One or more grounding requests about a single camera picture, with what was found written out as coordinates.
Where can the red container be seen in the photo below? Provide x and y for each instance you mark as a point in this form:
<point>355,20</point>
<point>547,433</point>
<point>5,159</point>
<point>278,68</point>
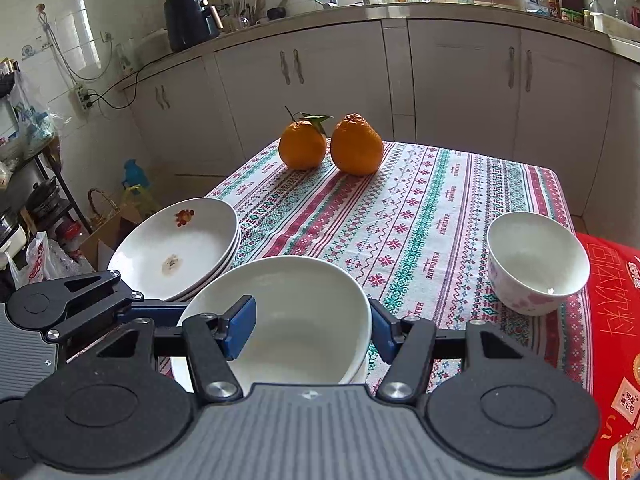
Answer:
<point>70,233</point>

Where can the utensil holder with utensils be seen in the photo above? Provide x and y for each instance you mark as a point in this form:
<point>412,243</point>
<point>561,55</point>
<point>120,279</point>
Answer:
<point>245,12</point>

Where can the black cooking pot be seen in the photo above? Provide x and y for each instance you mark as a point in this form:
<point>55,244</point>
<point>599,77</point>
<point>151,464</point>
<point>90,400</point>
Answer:
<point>42,200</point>

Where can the black metal rack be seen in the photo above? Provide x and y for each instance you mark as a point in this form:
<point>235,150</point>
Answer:
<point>68,201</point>

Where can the white power strip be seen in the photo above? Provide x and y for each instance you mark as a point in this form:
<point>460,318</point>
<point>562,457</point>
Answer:
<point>84,100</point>

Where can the bumpy orange without leaf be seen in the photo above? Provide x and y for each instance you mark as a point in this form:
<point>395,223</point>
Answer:
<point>357,147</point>

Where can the dark mortar with pestle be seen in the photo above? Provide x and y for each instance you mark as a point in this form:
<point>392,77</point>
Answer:
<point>279,11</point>

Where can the white electric cooker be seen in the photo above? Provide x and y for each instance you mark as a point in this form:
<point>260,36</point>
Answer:
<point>10,235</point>

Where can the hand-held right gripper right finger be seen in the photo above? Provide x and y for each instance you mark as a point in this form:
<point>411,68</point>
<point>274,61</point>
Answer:
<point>382,332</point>

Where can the stained white plate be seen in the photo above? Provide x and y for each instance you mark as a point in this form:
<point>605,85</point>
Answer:
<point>170,245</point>

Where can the blue plastic toy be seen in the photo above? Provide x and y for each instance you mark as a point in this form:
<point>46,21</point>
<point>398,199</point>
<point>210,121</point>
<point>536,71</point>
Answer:
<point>134,174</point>

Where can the clear plastic bag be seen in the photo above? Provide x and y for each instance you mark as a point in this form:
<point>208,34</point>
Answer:
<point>30,115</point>

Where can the white kitchen cabinets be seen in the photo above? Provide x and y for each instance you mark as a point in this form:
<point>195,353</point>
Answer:
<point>450,90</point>

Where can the orange with green leaf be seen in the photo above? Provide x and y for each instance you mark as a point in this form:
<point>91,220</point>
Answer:
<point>302,147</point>

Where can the brown cardboard box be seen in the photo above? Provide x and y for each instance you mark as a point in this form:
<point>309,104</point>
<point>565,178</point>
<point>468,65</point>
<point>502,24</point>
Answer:
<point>107,242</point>

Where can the white bowl with pink pattern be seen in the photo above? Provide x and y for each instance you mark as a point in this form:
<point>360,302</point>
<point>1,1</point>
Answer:
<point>537,260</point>

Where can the clear plastic bottle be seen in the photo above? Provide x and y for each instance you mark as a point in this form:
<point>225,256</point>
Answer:
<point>595,10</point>

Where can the red printed box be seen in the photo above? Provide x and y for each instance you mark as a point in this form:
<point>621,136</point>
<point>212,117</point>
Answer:
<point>615,340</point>

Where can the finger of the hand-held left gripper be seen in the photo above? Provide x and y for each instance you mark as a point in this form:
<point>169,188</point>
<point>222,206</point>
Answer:
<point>160,310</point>

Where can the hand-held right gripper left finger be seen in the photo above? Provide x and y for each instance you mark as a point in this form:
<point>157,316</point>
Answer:
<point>240,327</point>

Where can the white plastic bag red print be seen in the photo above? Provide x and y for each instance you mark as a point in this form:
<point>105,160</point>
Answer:
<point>40,260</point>

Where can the wicker basket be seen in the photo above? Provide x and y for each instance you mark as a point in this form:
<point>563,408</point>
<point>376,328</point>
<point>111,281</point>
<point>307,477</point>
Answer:
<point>102,216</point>

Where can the black air fryer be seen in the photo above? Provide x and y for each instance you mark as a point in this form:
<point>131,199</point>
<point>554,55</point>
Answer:
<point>190,20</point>

